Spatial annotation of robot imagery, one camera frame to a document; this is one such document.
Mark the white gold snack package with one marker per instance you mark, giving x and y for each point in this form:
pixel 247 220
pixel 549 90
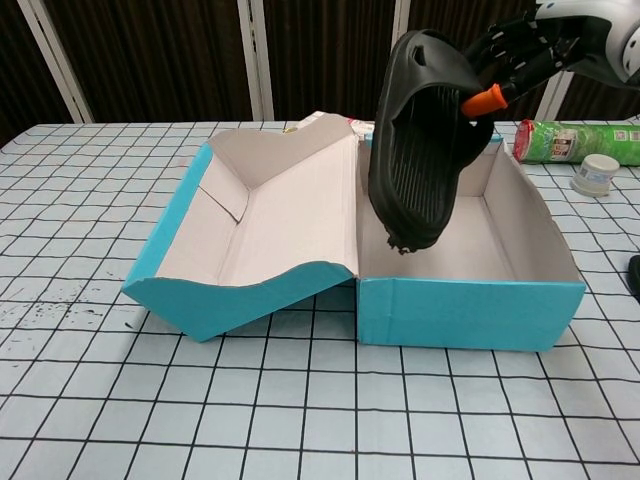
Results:
pixel 361 131

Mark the light blue shoe box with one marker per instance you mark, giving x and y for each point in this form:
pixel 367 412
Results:
pixel 450 310

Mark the small white jar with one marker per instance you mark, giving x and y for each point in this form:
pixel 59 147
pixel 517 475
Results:
pixel 595 175

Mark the green chips can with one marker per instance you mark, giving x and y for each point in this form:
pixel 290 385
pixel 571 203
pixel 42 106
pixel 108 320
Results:
pixel 575 142

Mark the dark folding screen white frame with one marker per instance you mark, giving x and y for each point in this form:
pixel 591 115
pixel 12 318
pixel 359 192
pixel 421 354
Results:
pixel 150 50

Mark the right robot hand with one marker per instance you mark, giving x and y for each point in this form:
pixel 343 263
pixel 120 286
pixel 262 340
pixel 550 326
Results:
pixel 540 55

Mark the black rubber slipper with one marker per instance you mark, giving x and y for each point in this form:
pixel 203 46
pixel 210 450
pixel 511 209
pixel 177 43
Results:
pixel 415 170
pixel 635 277

